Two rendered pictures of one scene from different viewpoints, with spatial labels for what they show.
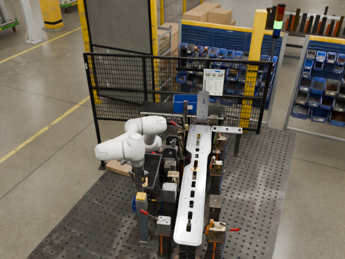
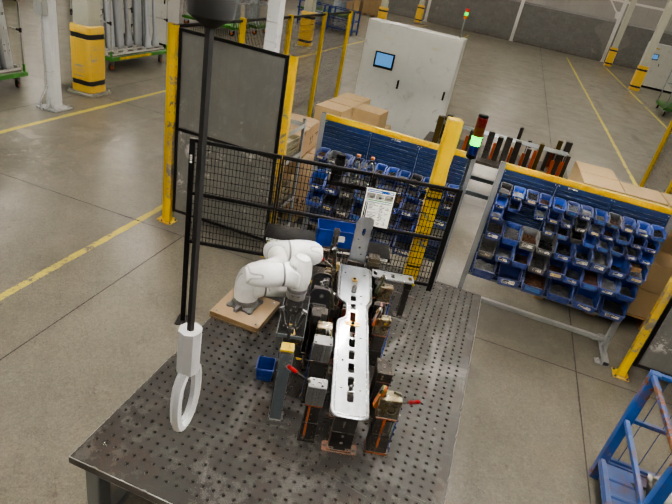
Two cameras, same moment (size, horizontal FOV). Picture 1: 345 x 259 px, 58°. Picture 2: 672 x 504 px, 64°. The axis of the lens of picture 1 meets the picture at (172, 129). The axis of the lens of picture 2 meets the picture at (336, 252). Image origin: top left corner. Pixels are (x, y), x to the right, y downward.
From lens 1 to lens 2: 68 cm
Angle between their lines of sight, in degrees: 11
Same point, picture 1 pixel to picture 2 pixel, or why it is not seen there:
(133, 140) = (301, 262)
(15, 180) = (32, 328)
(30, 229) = (62, 405)
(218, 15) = (368, 114)
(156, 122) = (310, 248)
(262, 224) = (438, 408)
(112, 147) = (271, 269)
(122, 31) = (233, 116)
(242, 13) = (398, 117)
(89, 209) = not seen: hidden behind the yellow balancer
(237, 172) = (402, 338)
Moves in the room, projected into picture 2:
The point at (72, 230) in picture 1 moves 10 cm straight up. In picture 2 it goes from (165, 397) to (166, 382)
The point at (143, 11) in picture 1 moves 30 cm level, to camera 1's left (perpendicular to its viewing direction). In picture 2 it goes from (273, 92) to (239, 86)
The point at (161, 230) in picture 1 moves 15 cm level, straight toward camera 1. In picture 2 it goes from (312, 398) to (315, 423)
